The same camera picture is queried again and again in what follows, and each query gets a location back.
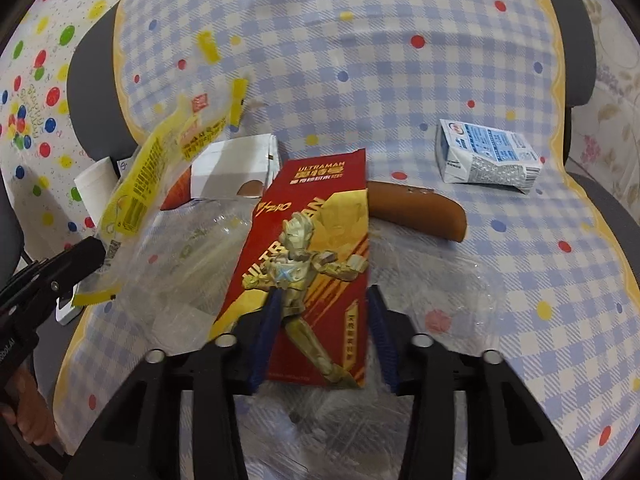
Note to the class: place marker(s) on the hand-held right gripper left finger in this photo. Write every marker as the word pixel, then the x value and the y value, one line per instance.
pixel 267 335

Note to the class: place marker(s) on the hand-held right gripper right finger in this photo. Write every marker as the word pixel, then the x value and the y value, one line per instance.
pixel 382 335

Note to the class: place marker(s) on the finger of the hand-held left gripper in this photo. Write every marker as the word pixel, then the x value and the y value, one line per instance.
pixel 75 260

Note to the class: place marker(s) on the red figure print package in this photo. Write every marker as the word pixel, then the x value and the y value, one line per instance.
pixel 310 220

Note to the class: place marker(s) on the yellow clear plastic wrapper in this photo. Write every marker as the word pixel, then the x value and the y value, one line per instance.
pixel 150 155

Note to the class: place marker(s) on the person's left hand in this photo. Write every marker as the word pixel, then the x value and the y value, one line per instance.
pixel 35 410

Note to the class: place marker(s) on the white device with black screen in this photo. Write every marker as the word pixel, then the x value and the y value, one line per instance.
pixel 67 310

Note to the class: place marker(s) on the clear plastic bag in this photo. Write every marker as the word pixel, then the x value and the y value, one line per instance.
pixel 190 250

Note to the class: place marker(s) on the white cardboard box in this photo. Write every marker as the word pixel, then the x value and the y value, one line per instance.
pixel 230 160

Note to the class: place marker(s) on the balloon print plastic sheet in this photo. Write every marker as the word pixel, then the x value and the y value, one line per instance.
pixel 35 85

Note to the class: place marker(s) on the crushed white milk carton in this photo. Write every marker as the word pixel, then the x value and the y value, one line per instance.
pixel 480 150

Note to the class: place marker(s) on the blue checkered dotted cloth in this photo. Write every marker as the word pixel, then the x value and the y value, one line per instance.
pixel 400 85

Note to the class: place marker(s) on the floral print plastic sheet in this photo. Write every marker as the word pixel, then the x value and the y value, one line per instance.
pixel 610 125

